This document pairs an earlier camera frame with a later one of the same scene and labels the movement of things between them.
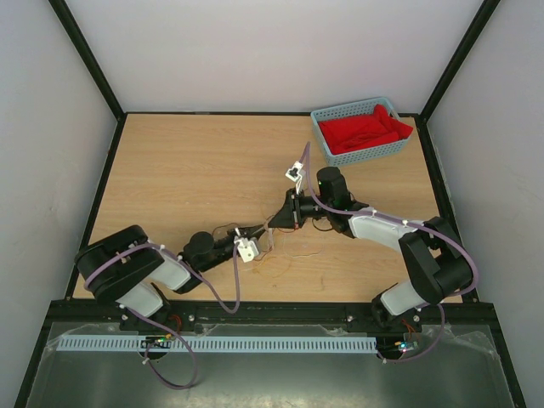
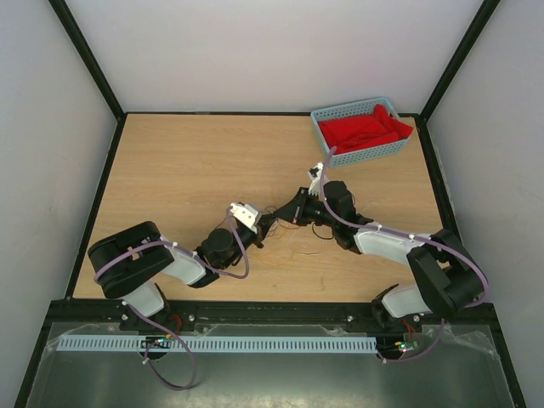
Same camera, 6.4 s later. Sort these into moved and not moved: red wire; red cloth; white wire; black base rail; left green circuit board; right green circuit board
Moved: red wire; white wire
Not moved: black base rail; left green circuit board; right green circuit board; red cloth
